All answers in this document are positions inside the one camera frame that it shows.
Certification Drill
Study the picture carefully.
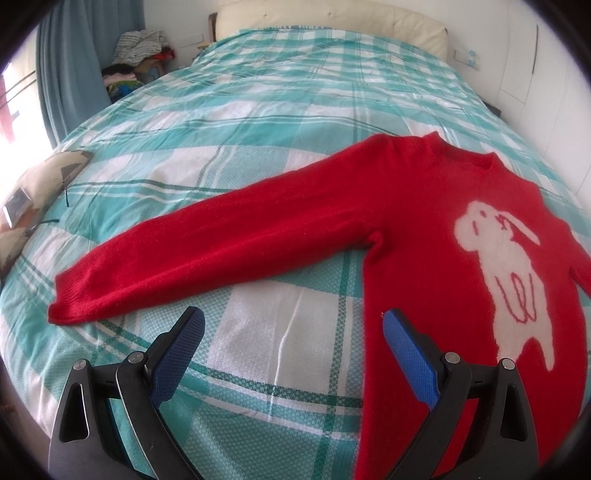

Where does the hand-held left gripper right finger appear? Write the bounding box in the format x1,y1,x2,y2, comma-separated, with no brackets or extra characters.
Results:
383,309,541,480

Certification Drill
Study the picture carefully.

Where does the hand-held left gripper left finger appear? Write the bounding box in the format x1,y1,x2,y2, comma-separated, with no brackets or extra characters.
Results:
48,307,205,480

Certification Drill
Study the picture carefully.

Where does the red sweater with white rabbit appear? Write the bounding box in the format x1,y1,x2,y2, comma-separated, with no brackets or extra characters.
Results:
48,131,591,480

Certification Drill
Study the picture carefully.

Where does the pile of mixed clothes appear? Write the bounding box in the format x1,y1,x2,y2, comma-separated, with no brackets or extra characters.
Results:
102,30,176,100

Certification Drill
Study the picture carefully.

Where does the silver phone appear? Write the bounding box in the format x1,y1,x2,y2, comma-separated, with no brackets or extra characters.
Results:
3,187,31,219

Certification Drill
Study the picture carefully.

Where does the beige patterned pillow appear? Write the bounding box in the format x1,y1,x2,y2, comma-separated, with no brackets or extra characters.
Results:
0,150,93,278

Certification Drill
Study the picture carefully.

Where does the teal checked blanket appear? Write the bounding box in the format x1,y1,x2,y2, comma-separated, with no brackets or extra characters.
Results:
0,25,587,480

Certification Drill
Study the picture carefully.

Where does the blue curtain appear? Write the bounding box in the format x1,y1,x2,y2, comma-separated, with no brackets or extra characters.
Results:
36,0,102,148

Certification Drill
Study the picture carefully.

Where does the white wardrobe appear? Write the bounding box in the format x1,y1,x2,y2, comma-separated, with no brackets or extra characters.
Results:
496,18,559,109

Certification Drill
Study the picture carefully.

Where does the cream padded headboard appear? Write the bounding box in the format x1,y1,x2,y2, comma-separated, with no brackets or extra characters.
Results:
208,6,448,61

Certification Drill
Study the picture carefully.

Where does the dark thin cable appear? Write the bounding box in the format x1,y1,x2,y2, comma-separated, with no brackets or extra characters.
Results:
28,178,70,232

